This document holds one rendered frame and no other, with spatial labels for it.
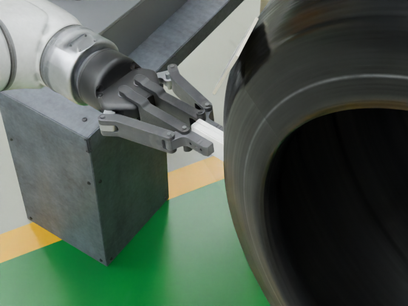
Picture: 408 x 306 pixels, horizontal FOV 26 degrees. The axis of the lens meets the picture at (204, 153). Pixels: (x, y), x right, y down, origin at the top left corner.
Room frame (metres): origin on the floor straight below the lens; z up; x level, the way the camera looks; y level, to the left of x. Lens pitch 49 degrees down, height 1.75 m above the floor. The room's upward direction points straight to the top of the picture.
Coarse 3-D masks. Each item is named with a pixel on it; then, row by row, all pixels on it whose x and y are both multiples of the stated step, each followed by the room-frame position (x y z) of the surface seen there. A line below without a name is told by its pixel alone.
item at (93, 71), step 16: (96, 64) 0.76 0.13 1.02; (112, 64) 0.76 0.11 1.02; (128, 64) 0.77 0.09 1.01; (80, 80) 0.75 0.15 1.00; (96, 80) 0.74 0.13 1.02; (112, 80) 0.75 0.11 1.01; (128, 80) 0.76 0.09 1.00; (80, 96) 0.75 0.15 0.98; (96, 96) 0.73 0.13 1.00; (112, 96) 0.73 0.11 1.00; (144, 96) 0.72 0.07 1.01; (128, 112) 0.71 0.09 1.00
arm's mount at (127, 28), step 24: (48, 0) 1.20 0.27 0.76; (72, 0) 1.21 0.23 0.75; (96, 0) 1.21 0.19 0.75; (120, 0) 1.21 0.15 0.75; (144, 0) 1.22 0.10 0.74; (168, 0) 1.28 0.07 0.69; (96, 24) 1.14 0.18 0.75; (120, 24) 1.16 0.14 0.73; (144, 24) 1.22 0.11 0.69; (120, 48) 1.16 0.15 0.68
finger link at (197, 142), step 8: (176, 136) 0.66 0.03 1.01; (184, 136) 0.65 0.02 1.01; (192, 136) 0.65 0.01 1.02; (200, 136) 0.65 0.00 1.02; (168, 144) 0.65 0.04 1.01; (176, 144) 0.65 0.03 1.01; (184, 144) 0.65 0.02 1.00; (192, 144) 0.65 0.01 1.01; (200, 144) 0.64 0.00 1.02; (208, 144) 0.64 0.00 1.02; (200, 152) 0.64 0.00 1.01; (208, 152) 0.63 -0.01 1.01
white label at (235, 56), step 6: (252, 24) 0.50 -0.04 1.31; (252, 30) 0.49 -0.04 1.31; (246, 36) 0.49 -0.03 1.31; (240, 42) 0.50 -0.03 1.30; (240, 48) 0.48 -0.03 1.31; (234, 54) 0.49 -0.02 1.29; (234, 60) 0.47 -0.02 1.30; (228, 66) 0.48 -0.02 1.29; (228, 72) 0.48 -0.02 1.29; (222, 78) 0.48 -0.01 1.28; (216, 84) 0.49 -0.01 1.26; (216, 90) 0.48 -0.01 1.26
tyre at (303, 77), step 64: (320, 0) 0.46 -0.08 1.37; (384, 0) 0.42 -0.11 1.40; (256, 64) 0.47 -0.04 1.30; (320, 64) 0.42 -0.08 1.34; (384, 64) 0.39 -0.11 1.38; (256, 128) 0.46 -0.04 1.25; (320, 128) 0.60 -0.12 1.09; (384, 128) 0.64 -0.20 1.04; (256, 192) 0.45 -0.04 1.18; (320, 192) 0.56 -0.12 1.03; (384, 192) 0.59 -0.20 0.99; (256, 256) 0.45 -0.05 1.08; (320, 256) 0.51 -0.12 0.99; (384, 256) 0.53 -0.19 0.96
